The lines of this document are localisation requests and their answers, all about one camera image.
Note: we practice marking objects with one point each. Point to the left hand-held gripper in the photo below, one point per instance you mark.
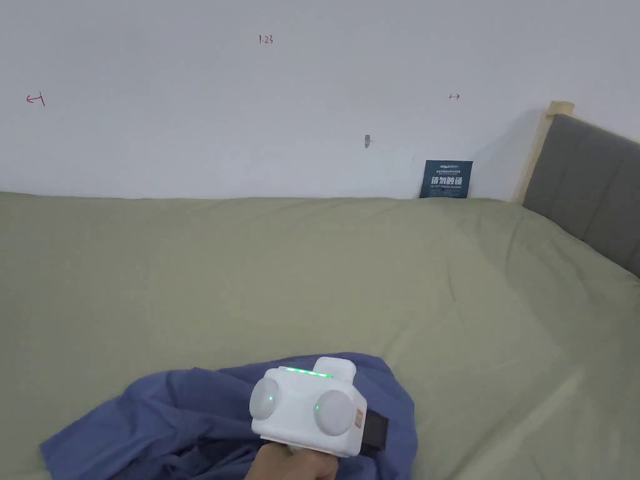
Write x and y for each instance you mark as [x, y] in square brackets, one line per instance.
[300, 415]

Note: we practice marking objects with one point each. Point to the dark blue shirt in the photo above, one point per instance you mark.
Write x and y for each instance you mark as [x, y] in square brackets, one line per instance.
[165, 420]

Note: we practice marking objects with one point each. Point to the person's left hand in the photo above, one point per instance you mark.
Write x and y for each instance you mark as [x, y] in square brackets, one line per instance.
[292, 465]

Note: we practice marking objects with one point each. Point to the bed with pale green sheet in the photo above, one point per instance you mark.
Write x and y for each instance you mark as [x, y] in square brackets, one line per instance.
[250, 275]

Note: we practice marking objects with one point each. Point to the grey padded headboard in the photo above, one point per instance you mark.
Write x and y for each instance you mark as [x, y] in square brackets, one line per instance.
[590, 190]

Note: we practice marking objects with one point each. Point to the dark blue wall sign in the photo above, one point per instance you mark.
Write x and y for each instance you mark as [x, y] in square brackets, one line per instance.
[446, 179]

